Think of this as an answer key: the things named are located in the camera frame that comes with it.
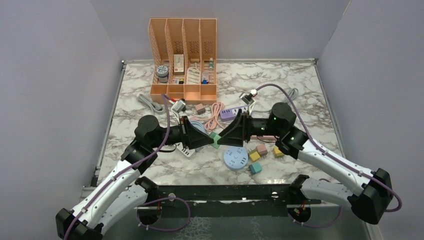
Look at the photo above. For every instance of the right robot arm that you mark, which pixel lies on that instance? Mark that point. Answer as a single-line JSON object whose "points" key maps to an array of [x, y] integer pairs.
{"points": [[365, 192]]}

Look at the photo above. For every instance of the green plug adapter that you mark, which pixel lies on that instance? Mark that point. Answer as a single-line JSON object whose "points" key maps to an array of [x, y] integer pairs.
{"points": [[215, 138]]}

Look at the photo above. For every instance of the pink power strip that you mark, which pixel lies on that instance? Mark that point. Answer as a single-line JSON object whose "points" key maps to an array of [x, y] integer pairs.
{"points": [[265, 138]]}

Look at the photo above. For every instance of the yellow plug adapter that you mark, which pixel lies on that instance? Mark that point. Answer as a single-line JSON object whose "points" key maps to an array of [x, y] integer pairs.
{"points": [[277, 153], [254, 156]]}

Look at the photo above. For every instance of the pink plug adapter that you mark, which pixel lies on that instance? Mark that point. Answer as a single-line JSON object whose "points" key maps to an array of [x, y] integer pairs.
{"points": [[200, 109], [262, 150]]}

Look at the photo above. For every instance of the round blue power strip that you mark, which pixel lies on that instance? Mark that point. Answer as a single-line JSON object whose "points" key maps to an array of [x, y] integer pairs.
{"points": [[235, 158]]}

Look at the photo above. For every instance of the orange file organizer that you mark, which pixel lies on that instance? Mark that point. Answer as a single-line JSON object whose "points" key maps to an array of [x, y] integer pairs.
{"points": [[184, 53]]}

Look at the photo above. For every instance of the teal plug adapter front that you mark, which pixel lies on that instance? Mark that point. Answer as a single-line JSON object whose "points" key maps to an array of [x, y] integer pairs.
{"points": [[255, 168]]}

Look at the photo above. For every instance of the white power strip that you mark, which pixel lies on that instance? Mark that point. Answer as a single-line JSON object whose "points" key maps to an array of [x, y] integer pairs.
{"points": [[188, 153]]}

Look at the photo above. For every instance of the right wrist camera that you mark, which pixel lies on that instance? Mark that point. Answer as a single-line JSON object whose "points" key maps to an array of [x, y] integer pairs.
{"points": [[249, 97]]}

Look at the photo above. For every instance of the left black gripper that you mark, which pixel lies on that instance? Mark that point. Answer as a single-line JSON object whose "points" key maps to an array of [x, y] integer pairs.
{"points": [[192, 140]]}

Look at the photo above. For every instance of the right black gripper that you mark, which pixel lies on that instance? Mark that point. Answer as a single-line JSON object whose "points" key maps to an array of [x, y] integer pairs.
{"points": [[238, 131]]}

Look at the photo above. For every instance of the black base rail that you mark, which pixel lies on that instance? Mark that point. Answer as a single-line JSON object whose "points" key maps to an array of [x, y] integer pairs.
{"points": [[214, 201]]}

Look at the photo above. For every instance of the white blister pack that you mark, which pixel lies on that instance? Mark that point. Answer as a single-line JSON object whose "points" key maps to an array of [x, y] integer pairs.
{"points": [[193, 75]]}

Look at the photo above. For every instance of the pink plug adapter back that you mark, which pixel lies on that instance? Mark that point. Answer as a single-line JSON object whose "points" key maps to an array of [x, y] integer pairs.
{"points": [[200, 109]]}

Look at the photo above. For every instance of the small bottle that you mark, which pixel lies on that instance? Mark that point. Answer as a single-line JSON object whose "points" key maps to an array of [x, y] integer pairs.
{"points": [[211, 64]]}

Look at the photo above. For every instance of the round blue patterned tin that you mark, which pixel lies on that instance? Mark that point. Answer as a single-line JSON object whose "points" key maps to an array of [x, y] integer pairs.
{"points": [[162, 73]]}

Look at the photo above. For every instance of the red white box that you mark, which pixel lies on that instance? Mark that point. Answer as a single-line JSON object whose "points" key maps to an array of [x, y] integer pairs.
{"points": [[178, 64]]}

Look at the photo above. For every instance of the purple power strip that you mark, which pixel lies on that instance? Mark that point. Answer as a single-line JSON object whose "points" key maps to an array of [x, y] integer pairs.
{"points": [[230, 114]]}

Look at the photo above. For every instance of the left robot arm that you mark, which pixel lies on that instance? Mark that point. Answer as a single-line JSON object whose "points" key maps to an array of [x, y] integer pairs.
{"points": [[116, 195]]}

